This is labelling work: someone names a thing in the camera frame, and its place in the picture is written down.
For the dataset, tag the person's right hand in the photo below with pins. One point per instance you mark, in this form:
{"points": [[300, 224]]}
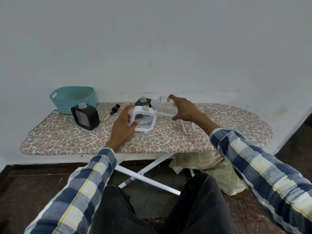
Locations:
{"points": [[187, 112]]}

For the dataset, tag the person's black trousers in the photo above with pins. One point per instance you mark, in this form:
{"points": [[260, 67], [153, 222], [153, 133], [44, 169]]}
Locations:
{"points": [[200, 207]]}

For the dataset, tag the teal plastic basket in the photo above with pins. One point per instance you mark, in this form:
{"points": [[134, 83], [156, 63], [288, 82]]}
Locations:
{"points": [[70, 102]]}

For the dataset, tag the person's right forearm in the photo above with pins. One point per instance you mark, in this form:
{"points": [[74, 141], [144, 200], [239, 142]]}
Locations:
{"points": [[256, 163]]}

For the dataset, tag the leopard print ironing board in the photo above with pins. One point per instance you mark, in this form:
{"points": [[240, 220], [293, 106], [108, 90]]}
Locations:
{"points": [[170, 143]]}

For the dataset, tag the tall clear plastic bottle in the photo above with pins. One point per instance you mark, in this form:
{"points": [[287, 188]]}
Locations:
{"points": [[165, 109]]}

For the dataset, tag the white square dispenser bottle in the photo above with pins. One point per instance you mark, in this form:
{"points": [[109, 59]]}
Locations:
{"points": [[151, 127]]}

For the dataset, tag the person's left forearm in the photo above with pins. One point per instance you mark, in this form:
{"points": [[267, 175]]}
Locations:
{"points": [[80, 190]]}

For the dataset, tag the black soap dispenser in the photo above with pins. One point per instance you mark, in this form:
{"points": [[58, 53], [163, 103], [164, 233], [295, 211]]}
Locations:
{"points": [[93, 116], [139, 102]]}

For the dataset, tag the long-tube black pump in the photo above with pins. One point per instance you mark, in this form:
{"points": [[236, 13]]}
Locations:
{"points": [[184, 128]]}

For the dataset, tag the person's left hand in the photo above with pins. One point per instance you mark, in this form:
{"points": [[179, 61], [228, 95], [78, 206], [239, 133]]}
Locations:
{"points": [[122, 131]]}

